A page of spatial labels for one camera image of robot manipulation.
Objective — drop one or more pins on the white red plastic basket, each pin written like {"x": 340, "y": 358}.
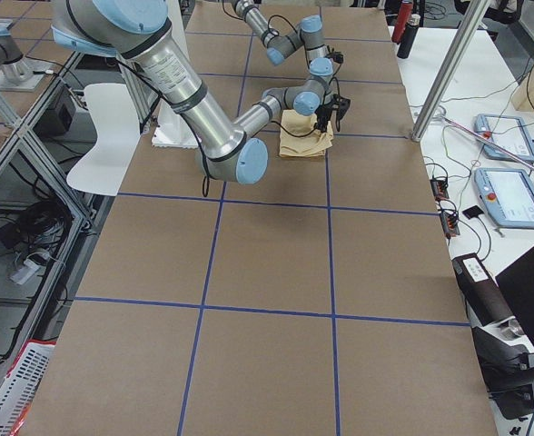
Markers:
{"x": 20, "y": 384}

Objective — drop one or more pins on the black water bottle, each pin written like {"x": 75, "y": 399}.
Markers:
{"x": 410, "y": 31}

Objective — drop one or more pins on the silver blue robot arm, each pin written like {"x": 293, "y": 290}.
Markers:
{"x": 307, "y": 34}
{"x": 141, "y": 32}

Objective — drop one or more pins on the white pedestal column base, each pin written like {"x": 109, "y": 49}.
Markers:
{"x": 172, "y": 130}

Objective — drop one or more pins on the beige long sleeve shirt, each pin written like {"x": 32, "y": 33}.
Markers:
{"x": 300, "y": 139}

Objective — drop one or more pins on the lower small circuit board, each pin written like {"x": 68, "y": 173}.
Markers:
{"x": 450, "y": 223}

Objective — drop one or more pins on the upper small circuit board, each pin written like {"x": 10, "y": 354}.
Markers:
{"x": 439, "y": 189}

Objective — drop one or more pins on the black desk device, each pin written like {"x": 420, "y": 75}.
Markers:
{"x": 506, "y": 363}

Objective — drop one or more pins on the red water bottle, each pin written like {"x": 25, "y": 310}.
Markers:
{"x": 405, "y": 10}

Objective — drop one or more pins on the aluminium frame post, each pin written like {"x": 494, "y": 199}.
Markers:
{"x": 457, "y": 49}

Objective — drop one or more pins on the white plastic chair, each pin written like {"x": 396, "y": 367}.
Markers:
{"x": 102, "y": 169}

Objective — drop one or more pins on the pink reaching stick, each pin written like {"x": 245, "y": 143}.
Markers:
{"x": 486, "y": 141}

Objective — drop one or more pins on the upper blue teach pendant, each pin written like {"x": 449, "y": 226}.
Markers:
{"x": 507, "y": 131}

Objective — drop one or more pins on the blue teach pendant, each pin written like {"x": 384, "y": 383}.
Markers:
{"x": 507, "y": 131}
{"x": 507, "y": 196}

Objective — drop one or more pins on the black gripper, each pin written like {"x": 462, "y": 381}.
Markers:
{"x": 324, "y": 110}

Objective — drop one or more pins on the small circuit board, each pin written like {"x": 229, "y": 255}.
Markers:
{"x": 439, "y": 189}
{"x": 450, "y": 223}

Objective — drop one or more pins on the lower blue teach pendant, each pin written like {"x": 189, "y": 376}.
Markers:
{"x": 507, "y": 196}

